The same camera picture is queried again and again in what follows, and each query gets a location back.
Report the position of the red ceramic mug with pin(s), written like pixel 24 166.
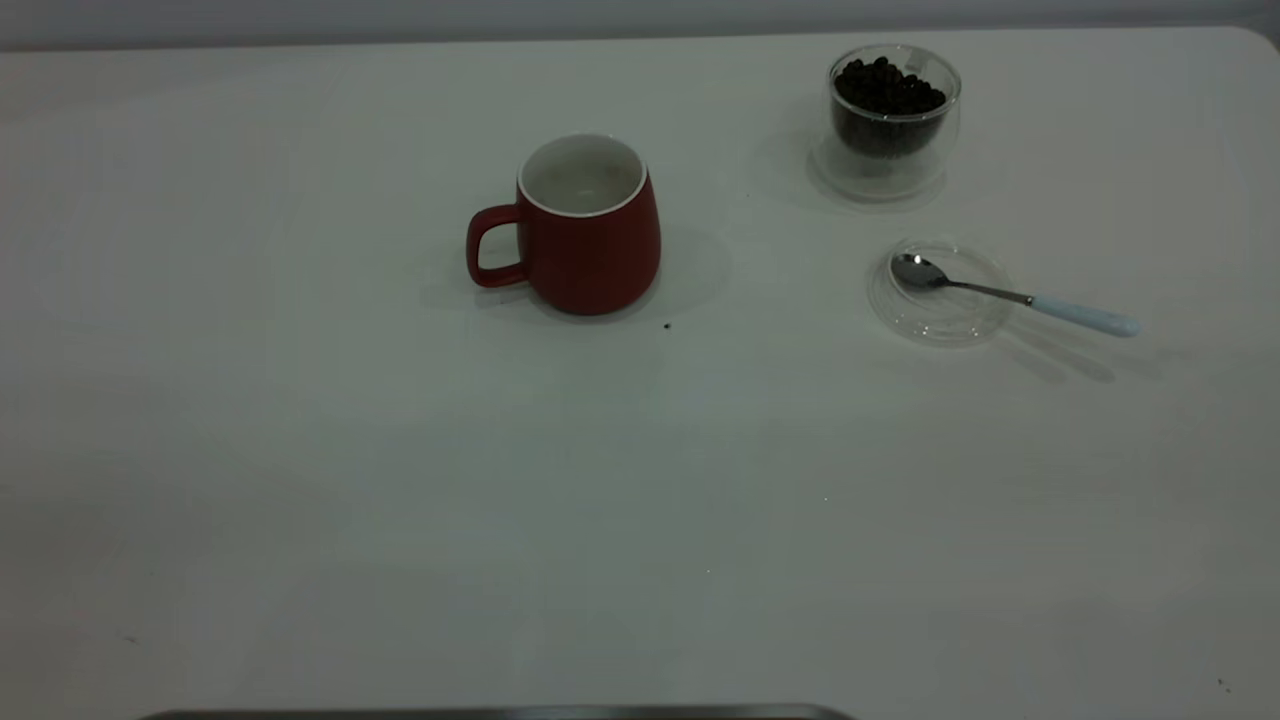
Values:
pixel 590 260

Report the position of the clear double-wall glass cup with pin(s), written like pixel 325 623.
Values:
pixel 880 178

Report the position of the clear glass saucer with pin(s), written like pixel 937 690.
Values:
pixel 930 325

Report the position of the dark coffee beans pile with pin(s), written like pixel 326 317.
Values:
pixel 890 95

